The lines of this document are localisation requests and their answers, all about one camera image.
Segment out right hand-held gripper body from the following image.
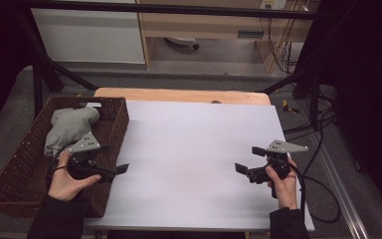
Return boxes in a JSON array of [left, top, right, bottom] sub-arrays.
[[247, 138, 309, 185]]

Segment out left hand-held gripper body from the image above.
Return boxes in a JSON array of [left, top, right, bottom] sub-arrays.
[[67, 131, 117, 183]]

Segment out grey shorts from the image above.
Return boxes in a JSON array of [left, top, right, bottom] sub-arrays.
[[43, 106, 101, 157]]

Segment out brown wicker basket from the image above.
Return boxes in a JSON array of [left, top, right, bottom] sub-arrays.
[[0, 96, 130, 219]]

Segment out person's left hand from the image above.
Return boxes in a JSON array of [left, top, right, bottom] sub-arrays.
[[47, 150, 102, 203]]

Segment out person's right hand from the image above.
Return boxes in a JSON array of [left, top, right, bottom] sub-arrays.
[[265, 156, 299, 211]]

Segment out yellow and black clamp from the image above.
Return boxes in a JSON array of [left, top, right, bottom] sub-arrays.
[[282, 99, 300, 115]]

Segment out black metal stand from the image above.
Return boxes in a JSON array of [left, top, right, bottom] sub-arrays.
[[260, 63, 322, 130], [13, 8, 98, 118]]

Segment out light wooden table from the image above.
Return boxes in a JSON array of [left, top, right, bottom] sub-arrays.
[[94, 87, 273, 107]]

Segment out white cabinet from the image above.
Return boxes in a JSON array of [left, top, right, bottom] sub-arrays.
[[31, 0, 146, 65]]

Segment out grey chair base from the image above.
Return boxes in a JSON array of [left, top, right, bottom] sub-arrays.
[[164, 36, 201, 51]]

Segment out light wooden desk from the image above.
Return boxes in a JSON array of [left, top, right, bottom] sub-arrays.
[[135, 0, 321, 73]]

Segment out white power strip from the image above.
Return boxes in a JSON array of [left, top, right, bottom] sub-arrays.
[[259, 0, 287, 10]]

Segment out black metal crossbar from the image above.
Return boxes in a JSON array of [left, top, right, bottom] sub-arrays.
[[16, 0, 332, 21]]

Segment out left hand-held gripper black cable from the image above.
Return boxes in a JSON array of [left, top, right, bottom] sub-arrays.
[[46, 140, 81, 187]]

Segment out hand-held gripper black cable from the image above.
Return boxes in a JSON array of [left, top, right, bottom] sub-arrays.
[[287, 162, 342, 224], [46, 140, 81, 187]]

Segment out black floor cables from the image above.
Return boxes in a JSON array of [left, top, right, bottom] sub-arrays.
[[283, 93, 337, 177]]

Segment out right hand-held gripper black cable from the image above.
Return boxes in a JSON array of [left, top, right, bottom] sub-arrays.
[[287, 162, 342, 224]]

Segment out aluminium rail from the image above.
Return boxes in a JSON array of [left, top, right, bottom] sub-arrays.
[[311, 132, 369, 239]]

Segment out black hanging cables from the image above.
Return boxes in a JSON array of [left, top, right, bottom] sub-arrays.
[[258, 16, 299, 76]]

